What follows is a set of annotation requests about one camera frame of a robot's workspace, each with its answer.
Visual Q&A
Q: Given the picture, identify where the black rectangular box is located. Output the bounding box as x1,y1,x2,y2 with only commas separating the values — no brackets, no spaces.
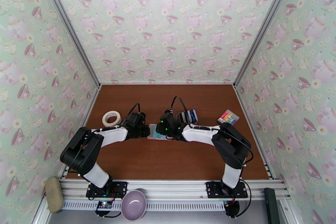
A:
263,187,281,224

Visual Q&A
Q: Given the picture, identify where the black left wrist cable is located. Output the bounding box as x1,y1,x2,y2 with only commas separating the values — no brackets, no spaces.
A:
121,103,141,127

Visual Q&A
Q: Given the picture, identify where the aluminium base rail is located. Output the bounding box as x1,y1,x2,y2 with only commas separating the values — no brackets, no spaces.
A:
60,179,288,201

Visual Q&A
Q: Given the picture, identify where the small circuit board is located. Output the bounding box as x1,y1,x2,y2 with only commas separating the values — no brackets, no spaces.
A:
96,200,113,211

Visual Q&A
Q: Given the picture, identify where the white slotted cable duct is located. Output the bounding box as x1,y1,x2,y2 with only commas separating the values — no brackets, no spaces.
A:
63,200,226,211

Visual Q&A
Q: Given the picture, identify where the aluminium frame corner post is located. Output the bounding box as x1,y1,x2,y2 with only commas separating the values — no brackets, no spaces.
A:
35,0,102,87
234,0,300,87

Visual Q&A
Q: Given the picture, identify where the purple bowl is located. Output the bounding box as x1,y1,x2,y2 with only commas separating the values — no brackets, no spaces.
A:
121,190,147,222

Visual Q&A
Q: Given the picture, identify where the black round disc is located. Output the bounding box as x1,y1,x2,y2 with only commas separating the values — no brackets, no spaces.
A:
224,200,240,217

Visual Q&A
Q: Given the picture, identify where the black base cable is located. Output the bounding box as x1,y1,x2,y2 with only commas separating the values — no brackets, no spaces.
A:
242,180,252,216

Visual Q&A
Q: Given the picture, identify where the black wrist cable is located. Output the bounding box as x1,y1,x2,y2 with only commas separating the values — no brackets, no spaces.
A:
121,103,141,127
171,96,191,126

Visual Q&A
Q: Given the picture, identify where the beige masking tape roll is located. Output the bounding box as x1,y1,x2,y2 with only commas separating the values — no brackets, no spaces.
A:
102,111,122,127

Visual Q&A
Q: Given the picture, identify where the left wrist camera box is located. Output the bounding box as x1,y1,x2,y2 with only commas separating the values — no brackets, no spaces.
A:
130,112,146,126

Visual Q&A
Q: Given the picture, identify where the highlighter pen pack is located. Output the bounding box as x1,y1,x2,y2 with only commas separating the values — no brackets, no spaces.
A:
216,109,240,126

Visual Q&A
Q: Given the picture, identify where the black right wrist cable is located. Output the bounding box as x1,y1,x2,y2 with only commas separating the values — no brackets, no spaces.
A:
171,96,191,126

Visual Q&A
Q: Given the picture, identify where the aluminium table side rail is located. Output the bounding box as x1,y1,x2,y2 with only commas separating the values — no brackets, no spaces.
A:
234,85,274,179
64,86,102,179

